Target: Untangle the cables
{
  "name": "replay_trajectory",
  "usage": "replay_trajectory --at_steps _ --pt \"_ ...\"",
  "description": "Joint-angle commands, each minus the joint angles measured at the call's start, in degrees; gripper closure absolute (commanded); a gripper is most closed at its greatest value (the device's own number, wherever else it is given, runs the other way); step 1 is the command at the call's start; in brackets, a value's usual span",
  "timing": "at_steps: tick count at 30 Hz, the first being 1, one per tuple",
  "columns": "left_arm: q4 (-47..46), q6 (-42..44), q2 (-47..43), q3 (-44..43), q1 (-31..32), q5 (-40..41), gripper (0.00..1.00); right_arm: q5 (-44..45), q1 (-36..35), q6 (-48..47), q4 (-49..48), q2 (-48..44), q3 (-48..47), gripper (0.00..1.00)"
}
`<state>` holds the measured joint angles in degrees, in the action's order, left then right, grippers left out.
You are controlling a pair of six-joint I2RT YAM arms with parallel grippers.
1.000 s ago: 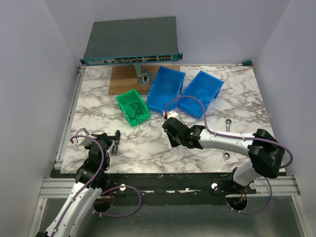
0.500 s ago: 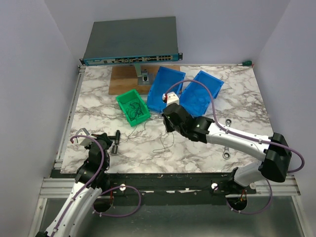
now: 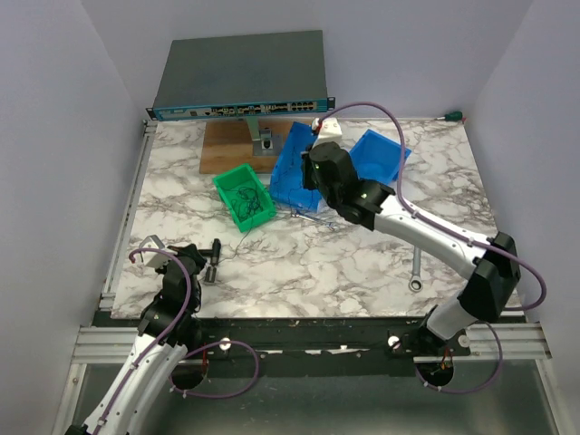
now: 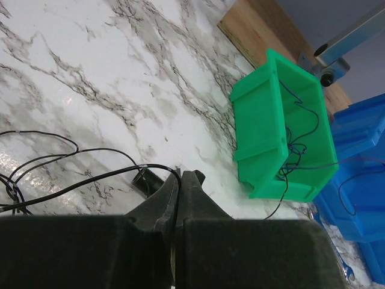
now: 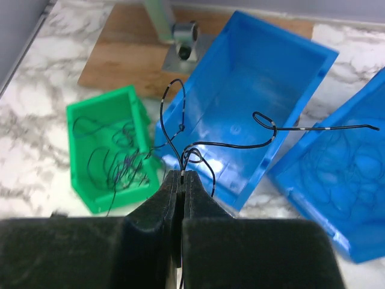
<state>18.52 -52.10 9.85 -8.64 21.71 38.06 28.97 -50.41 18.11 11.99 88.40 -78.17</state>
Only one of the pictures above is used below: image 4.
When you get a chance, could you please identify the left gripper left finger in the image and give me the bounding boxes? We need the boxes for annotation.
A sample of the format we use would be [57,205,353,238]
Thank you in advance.
[1,173,181,288]

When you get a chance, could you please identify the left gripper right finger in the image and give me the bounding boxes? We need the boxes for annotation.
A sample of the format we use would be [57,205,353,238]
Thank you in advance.
[176,170,346,288]

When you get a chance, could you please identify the small dark metal socket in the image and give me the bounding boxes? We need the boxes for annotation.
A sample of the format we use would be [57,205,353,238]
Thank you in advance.
[131,168,164,197]

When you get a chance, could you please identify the green plastic bin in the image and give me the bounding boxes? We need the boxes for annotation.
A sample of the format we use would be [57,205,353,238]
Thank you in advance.
[230,49,339,202]

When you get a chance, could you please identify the chrome combination wrench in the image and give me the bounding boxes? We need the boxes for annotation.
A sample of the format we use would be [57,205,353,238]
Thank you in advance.
[339,256,355,282]

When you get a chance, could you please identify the left blue plastic bin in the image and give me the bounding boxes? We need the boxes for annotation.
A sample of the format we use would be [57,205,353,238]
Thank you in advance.
[313,95,384,284]

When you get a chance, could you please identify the wooden base board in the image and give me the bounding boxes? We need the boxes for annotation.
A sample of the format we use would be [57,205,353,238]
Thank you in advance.
[218,0,351,118]

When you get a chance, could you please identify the grey metal stand bracket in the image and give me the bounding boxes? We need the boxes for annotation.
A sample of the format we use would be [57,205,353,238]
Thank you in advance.
[297,2,384,87]

